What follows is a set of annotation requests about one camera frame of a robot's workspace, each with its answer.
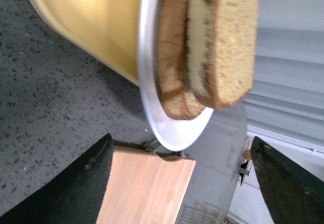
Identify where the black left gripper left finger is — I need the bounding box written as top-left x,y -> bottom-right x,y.
1,134 -> 113,223

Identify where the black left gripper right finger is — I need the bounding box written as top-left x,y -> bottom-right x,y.
251,136 -> 323,223

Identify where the white round plate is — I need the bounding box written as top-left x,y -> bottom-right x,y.
137,0 -> 213,152

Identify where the bread slice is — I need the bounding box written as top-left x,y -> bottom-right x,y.
186,0 -> 259,110
157,0 -> 205,120

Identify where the wooden cutting board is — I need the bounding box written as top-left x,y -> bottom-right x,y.
96,146 -> 196,223

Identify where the grey curtain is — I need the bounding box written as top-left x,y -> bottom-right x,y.
244,0 -> 323,153

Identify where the yellow bear tray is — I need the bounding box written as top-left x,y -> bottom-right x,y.
29,0 -> 141,85

